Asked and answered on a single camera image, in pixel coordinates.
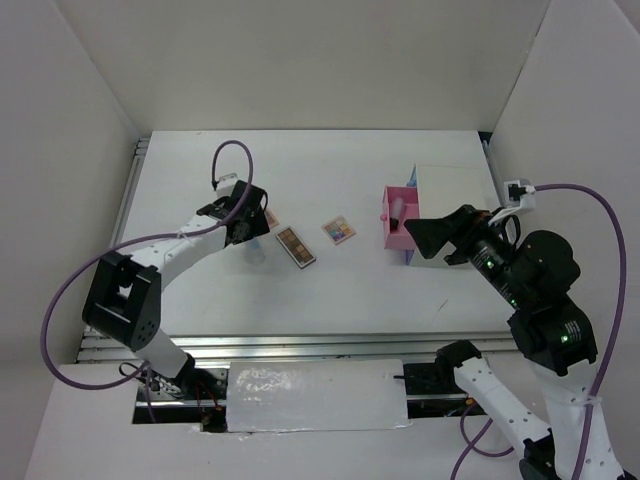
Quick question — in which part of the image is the clear bottle blue label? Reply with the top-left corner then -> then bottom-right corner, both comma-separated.
246,238 -> 266,265

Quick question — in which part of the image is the pink drawer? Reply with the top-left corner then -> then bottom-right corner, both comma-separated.
380,185 -> 419,251

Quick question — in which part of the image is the clear bottle black cap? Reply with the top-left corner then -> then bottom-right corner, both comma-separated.
389,197 -> 406,232

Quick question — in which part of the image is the blue drawer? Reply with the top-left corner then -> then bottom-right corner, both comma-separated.
406,164 -> 418,188

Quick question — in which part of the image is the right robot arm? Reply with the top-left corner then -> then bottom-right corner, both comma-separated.
404,205 -> 630,479

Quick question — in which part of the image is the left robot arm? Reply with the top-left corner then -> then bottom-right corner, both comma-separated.
82,180 -> 270,399

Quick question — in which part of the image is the peach four-pan palette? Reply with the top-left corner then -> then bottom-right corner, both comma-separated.
265,209 -> 279,230

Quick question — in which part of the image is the brown long eyeshadow palette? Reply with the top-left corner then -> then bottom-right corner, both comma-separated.
276,227 -> 317,269

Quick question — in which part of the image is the white drawer cabinet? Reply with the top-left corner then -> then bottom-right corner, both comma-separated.
409,163 -> 499,269

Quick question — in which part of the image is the colourful square eyeshadow palette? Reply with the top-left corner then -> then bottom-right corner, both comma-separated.
321,216 -> 356,245

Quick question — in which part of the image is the white cover plate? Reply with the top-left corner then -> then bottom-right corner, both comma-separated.
226,359 -> 410,433

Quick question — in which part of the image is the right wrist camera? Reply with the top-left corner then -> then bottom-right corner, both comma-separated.
489,179 -> 536,225

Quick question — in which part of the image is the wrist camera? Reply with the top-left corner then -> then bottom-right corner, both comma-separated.
489,179 -> 536,225
214,173 -> 238,196

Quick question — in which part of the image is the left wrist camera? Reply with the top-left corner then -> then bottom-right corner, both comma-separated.
214,173 -> 238,196

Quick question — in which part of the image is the aluminium rail frame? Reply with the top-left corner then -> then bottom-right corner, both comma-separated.
117,131 -> 514,365

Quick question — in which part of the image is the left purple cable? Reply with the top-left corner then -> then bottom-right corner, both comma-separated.
39,140 -> 255,424

